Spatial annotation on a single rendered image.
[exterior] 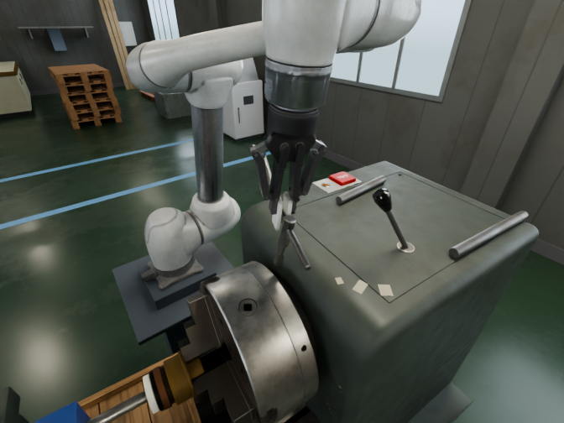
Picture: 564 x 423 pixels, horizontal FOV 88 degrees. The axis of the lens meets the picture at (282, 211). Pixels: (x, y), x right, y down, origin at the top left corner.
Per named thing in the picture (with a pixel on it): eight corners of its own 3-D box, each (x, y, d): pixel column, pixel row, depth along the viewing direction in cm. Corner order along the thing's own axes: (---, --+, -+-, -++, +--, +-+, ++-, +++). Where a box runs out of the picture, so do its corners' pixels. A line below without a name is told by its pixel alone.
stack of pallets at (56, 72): (126, 122, 578) (111, 70, 528) (74, 130, 533) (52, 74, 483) (112, 108, 666) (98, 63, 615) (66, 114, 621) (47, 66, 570)
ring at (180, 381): (190, 334, 60) (143, 357, 56) (206, 373, 53) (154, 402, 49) (198, 359, 65) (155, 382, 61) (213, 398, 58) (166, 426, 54)
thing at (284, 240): (284, 267, 58) (298, 221, 51) (274, 268, 57) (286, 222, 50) (280, 258, 59) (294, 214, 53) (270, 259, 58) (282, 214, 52)
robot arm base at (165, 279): (137, 268, 121) (133, 258, 118) (188, 248, 133) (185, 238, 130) (150, 296, 109) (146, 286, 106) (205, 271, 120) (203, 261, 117)
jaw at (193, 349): (231, 328, 65) (215, 279, 64) (238, 336, 60) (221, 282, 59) (181, 353, 60) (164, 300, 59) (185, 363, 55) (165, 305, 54)
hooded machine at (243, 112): (265, 137, 502) (263, 51, 431) (237, 143, 474) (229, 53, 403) (245, 127, 546) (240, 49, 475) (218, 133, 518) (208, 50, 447)
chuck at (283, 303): (244, 303, 87) (248, 233, 65) (303, 412, 69) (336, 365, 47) (233, 308, 85) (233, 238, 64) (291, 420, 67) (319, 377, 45)
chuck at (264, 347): (233, 308, 85) (233, 238, 64) (291, 421, 67) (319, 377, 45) (204, 322, 81) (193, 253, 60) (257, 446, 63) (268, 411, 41)
